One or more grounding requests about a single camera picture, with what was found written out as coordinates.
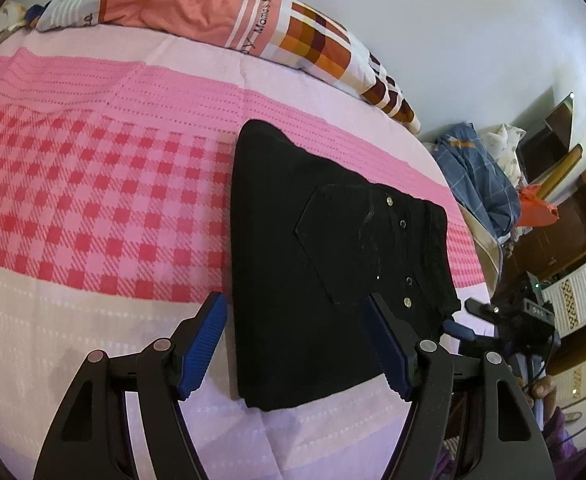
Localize cream floral pillow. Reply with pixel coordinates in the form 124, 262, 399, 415
0, 0, 27, 32

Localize orange patterned bolster pillow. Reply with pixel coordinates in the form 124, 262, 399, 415
26, 0, 421, 134

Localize white lattice cabinet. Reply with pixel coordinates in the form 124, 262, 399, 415
542, 262, 586, 408

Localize wooden furniture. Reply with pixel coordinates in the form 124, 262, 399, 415
494, 94, 586, 300

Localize orange plastic bag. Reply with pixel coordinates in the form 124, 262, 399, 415
516, 184, 560, 228

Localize blue checked cloth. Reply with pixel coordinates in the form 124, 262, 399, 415
430, 122, 522, 238

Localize black pants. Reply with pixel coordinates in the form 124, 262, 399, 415
230, 119, 460, 411

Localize pink checked bedsheet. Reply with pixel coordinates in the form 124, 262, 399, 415
0, 25, 488, 479

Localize white floral cloth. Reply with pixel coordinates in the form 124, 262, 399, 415
479, 124, 526, 188

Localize beige mattress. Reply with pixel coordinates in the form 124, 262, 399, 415
459, 204, 503, 297

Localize person's right hand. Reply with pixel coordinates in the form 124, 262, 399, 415
518, 376, 558, 427

